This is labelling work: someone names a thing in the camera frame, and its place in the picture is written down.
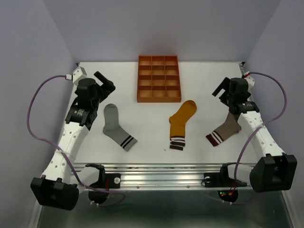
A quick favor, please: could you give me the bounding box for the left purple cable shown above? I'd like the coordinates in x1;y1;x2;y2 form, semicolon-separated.
26;74;126;207

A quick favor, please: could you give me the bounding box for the taupe maroon-cuffed sock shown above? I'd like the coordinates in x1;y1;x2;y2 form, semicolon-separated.
206;113;241;147

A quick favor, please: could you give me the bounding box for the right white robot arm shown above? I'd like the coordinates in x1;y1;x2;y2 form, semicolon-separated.
207;73;297;193

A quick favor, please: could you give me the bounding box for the grey striped sock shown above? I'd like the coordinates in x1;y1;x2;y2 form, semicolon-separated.
103;104;137;152

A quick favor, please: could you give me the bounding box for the orange compartment tray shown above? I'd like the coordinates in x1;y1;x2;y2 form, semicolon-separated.
137;55;181;103

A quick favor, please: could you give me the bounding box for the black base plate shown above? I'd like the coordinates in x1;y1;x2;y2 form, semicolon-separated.
90;173;121;190
201;172;228;188

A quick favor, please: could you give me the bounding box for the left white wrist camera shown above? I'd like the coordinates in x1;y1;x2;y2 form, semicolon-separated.
72;66;87;86

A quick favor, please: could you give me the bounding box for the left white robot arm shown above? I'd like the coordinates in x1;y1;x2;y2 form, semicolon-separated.
30;67;115;210

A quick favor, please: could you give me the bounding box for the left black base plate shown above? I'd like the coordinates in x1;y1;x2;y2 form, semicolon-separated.
90;173;121;190

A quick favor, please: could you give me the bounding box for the aluminium rail frame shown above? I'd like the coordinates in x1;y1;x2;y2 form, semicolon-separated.
28;62;295;228

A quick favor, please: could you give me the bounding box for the mustard yellow sock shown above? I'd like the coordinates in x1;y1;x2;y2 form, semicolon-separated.
169;100;197;151

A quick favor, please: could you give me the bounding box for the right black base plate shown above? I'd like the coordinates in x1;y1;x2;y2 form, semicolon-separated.
201;172;228;188

